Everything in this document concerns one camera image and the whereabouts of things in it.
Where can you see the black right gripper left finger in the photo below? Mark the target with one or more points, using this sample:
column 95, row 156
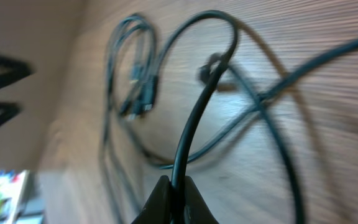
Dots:
column 157, row 208

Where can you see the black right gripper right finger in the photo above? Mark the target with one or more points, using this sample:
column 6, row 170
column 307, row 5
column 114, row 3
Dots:
column 196, row 210

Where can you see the colourful objects in background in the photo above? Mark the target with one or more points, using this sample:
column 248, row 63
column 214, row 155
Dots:
column 20, row 198

